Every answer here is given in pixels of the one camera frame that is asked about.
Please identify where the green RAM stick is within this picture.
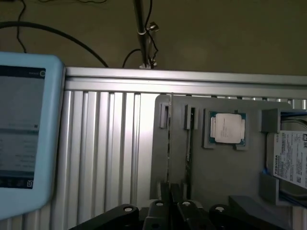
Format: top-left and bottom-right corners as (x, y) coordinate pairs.
(185, 107), (195, 193)

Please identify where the grey parts rack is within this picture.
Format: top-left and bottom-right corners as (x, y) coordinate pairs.
(149, 94), (295, 218)

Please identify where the silver CPU chip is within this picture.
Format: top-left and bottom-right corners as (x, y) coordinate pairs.
(208, 110), (247, 146)

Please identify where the silver Toshiba hard disk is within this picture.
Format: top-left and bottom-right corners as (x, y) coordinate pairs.
(265, 117), (307, 201)

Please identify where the light blue teach pendant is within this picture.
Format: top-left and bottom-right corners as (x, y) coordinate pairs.
(0, 51), (66, 222)

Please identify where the blue disk caddy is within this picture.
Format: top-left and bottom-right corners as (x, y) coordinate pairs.
(262, 109), (307, 207)

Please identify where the metal pole with clamp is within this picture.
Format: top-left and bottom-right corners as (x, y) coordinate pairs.
(132, 0), (160, 70)

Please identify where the thin black cable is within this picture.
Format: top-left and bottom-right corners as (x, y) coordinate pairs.
(122, 48), (142, 69)
(16, 0), (27, 54)

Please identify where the thick black cable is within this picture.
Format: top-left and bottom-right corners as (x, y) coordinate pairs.
(0, 21), (110, 68)

